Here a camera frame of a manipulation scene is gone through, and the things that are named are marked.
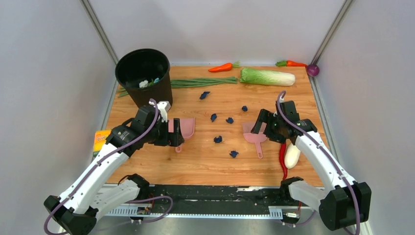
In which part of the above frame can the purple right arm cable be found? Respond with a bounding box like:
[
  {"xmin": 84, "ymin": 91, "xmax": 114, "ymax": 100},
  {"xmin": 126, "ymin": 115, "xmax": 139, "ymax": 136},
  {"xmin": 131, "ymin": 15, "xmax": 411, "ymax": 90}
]
[{"xmin": 276, "ymin": 91, "xmax": 361, "ymax": 235}]

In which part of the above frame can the pink dustpan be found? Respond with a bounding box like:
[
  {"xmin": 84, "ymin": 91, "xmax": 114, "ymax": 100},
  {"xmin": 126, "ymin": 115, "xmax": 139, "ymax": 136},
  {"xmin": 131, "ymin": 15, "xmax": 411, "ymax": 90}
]
[{"xmin": 168, "ymin": 118, "xmax": 195, "ymax": 141}]

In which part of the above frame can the orange carrot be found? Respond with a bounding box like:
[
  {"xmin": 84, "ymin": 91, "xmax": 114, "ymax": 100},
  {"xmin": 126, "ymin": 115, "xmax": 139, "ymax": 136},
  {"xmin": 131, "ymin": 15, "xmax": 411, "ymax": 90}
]
[
  {"xmin": 276, "ymin": 60, "xmax": 307, "ymax": 68},
  {"xmin": 208, "ymin": 61, "xmax": 240, "ymax": 72}
]

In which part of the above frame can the blue paper scrap bottom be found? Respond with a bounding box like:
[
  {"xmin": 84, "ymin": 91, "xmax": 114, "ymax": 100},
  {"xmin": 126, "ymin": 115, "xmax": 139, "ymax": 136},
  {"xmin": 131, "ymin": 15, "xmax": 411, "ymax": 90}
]
[{"xmin": 229, "ymin": 150, "xmax": 239, "ymax": 158}]

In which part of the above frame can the napa cabbage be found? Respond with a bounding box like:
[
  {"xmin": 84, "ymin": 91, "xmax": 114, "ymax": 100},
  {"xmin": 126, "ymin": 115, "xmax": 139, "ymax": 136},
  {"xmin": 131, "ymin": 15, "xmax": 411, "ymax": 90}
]
[{"xmin": 239, "ymin": 68, "xmax": 296, "ymax": 86}]

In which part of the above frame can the green scallions bunch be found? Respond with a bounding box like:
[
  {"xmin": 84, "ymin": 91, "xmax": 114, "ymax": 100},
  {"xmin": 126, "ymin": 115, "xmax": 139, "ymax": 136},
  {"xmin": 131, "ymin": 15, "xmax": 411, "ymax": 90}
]
[{"xmin": 126, "ymin": 76, "xmax": 238, "ymax": 88}]

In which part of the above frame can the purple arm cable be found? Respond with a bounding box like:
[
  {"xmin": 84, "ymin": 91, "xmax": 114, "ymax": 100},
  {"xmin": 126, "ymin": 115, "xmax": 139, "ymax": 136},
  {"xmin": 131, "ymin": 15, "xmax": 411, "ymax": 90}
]
[
  {"xmin": 276, "ymin": 91, "xmax": 361, "ymax": 235},
  {"xmin": 44, "ymin": 98, "xmax": 174, "ymax": 235}
]

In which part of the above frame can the blue paper scrap lower-middle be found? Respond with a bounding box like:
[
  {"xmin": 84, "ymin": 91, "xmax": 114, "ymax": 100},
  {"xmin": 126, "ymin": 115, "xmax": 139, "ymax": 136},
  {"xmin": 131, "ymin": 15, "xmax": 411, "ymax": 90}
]
[{"xmin": 213, "ymin": 136, "xmax": 223, "ymax": 143}]

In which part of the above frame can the white paper in bin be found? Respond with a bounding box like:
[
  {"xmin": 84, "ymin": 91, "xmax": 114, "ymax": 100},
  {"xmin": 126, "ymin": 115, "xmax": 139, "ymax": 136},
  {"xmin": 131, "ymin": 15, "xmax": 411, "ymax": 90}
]
[{"xmin": 139, "ymin": 80, "xmax": 149, "ymax": 88}]

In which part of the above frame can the black trash bin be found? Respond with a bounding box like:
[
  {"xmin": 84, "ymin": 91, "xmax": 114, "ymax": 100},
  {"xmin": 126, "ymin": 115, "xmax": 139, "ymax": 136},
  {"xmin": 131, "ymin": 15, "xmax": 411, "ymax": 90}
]
[{"xmin": 115, "ymin": 48, "xmax": 173, "ymax": 108}]

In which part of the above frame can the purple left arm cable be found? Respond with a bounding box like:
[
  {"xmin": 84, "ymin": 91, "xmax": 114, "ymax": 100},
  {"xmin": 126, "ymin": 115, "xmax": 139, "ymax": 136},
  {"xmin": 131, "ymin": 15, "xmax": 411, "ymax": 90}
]
[{"xmin": 44, "ymin": 98, "xmax": 174, "ymax": 235}]

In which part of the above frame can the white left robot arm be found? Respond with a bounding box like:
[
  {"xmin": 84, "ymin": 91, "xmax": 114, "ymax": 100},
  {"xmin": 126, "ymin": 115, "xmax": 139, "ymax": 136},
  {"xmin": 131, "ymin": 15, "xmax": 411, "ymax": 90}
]
[{"xmin": 44, "ymin": 99, "xmax": 184, "ymax": 235}]

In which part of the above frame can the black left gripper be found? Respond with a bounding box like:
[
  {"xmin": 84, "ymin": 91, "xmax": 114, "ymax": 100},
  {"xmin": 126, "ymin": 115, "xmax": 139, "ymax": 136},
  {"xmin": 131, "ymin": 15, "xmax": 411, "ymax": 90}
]
[{"xmin": 144, "ymin": 117, "xmax": 184, "ymax": 146}]

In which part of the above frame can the purple onion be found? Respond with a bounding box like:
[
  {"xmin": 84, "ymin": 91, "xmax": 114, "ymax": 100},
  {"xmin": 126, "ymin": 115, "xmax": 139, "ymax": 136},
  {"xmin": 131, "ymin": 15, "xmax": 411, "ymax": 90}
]
[{"xmin": 306, "ymin": 64, "xmax": 320, "ymax": 77}]

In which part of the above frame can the blue paper scrap left-middle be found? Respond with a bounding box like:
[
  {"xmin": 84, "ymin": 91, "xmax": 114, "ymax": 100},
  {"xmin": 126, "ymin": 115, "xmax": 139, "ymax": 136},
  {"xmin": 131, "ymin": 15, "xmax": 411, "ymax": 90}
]
[{"xmin": 210, "ymin": 114, "xmax": 217, "ymax": 122}]

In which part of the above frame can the orange carrot right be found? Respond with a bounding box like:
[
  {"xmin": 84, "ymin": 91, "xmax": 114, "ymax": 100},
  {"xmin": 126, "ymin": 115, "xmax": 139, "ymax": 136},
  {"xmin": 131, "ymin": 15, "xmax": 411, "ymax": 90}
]
[{"xmin": 276, "ymin": 60, "xmax": 307, "ymax": 68}]

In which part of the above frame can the blue paper scrap top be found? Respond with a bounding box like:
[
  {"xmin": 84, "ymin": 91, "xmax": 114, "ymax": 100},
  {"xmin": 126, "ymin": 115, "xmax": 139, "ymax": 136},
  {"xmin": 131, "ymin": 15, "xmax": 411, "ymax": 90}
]
[{"xmin": 200, "ymin": 91, "xmax": 210, "ymax": 100}]

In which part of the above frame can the orange carrot left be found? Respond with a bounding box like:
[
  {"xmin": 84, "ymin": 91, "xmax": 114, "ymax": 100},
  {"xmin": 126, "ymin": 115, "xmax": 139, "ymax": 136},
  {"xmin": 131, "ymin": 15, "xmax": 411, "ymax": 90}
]
[{"xmin": 208, "ymin": 61, "xmax": 240, "ymax": 72}]

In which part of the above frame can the white radish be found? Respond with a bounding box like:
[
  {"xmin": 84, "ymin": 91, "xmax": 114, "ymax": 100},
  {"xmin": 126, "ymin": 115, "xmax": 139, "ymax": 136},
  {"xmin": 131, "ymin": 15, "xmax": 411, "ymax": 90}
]
[{"xmin": 284, "ymin": 143, "xmax": 301, "ymax": 169}]

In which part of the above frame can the pink hand brush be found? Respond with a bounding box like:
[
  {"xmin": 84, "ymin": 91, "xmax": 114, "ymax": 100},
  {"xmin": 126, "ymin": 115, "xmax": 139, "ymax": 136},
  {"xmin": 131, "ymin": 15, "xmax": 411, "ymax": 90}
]
[{"xmin": 242, "ymin": 121, "xmax": 268, "ymax": 159}]

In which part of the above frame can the blue paper scrap centre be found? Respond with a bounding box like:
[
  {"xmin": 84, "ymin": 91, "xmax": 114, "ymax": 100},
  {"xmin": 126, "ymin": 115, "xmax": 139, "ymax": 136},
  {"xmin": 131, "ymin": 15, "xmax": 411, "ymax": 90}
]
[{"xmin": 226, "ymin": 117, "xmax": 234, "ymax": 124}]

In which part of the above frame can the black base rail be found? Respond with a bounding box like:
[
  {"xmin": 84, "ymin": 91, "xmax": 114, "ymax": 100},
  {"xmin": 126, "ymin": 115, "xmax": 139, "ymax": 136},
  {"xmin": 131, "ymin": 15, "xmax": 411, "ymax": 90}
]
[{"xmin": 137, "ymin": 185, "xmax": 305, "ymax": 215}]

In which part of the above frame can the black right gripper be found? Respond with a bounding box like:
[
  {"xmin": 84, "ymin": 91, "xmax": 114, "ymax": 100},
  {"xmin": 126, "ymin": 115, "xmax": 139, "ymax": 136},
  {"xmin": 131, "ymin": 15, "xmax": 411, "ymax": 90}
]
[{"xmin": 251, "ymin": 109, "xmax": 286, "ymax": 144}]

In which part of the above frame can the orange yellow snack box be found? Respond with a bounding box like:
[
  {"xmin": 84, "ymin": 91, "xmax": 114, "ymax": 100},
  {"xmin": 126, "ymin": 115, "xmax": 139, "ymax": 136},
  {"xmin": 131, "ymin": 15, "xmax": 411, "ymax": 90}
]
[{"xmin": 93, "ymin": 130, "xmax": 111, "ymax": 157}]

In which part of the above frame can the red chili pepper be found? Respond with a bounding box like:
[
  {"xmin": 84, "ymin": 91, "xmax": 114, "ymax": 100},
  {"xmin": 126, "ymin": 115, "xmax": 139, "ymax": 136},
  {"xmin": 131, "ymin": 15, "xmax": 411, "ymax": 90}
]
[{"xmin": 278, "ymin": 143, "xmax": 288, "ymax": 180}]

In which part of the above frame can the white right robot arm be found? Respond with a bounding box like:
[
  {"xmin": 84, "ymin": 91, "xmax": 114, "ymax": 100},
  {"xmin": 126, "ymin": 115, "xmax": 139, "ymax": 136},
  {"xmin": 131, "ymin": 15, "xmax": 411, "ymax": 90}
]
[{"xmin": 251, "ymin": 101, "xmax": 372, "ymax": 235}]

